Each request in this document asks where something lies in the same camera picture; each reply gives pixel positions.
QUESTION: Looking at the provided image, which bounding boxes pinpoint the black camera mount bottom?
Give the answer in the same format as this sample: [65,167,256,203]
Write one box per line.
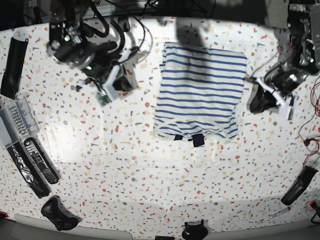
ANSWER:
[181,219,209,240]

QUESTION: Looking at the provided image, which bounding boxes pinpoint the black foil packet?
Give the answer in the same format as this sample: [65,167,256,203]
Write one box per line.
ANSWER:
[7,142,51,199]

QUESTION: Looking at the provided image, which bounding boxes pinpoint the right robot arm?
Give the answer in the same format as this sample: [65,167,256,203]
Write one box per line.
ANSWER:
[46,0,139,106]

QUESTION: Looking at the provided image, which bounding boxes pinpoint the black remote control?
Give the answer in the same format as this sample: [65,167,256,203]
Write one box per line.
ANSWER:
[23,137,59,185]

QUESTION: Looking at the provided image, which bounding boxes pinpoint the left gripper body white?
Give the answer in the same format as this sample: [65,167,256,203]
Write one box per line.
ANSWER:
[256,77,298,121]

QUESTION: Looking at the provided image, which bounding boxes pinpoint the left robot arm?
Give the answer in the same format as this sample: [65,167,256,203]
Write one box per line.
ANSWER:
[161,1,320,120]

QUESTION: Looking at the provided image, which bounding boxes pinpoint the black clip top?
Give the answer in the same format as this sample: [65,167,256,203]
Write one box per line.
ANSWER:
[122,18,131,32]

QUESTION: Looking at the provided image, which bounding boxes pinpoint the red and black wires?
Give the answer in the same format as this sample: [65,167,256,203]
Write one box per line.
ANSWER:
[297,77,320,161]

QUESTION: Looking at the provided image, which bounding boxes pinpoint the black game controller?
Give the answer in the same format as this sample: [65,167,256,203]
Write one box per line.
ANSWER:
[41,197,79,231]

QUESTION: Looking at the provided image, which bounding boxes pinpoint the black tube left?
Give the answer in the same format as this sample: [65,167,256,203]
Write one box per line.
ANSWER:
[0,37,29,100]

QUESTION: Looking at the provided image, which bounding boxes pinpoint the black handheld device right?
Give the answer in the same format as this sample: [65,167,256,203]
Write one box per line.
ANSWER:
[281,166,318,206]

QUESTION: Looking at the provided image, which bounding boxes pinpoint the blue striped white t-shirt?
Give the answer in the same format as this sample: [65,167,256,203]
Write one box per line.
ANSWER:
[153,42,247,147]

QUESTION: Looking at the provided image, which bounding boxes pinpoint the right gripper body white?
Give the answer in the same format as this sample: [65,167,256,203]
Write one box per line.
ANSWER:
[96,49,131,107]

